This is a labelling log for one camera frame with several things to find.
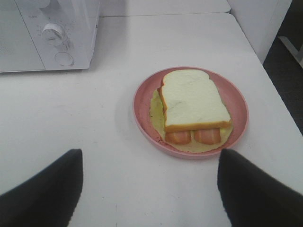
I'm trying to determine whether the white table leg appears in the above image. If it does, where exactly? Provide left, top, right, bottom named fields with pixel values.
left=278, top=36, right=303, bottom=68

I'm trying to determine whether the white microwave oven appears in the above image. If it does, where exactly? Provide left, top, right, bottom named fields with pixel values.
left=15, top=0, right=100, bottom=71

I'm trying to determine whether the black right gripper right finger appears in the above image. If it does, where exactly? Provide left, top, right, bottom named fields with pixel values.
left=217, top=149, right=303, bottom=227

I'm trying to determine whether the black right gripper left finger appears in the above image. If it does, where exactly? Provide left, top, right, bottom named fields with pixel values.
left=0, top=149, right=83, bottom=227

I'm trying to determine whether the white microwave door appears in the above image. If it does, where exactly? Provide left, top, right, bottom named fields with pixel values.
left=0, top=0, right=45, bottom=73

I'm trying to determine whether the yellow egg sheet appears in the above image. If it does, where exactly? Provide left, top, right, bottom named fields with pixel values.
left=149, top=90, right=233, bottom=154

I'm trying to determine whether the round door release button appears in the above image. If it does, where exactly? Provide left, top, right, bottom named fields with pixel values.
left=54, top=52, right=74, bottom=66

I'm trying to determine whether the pink round plate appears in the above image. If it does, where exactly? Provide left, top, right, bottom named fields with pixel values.
left=133, top=66, right=249, bottom=160

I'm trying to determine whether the white upper microwave knob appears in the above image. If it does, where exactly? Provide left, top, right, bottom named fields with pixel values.
left=38, top=0, right=58, bottom=10

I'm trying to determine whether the white lower timer knob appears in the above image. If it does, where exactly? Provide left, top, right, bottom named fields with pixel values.
left=42, top=23, right=67, bottom=46

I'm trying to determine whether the sausage piece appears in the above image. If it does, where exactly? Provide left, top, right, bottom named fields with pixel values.
left=194, top=128, right=221, bottom=145
left=165, top=131, right=191, bottom=145

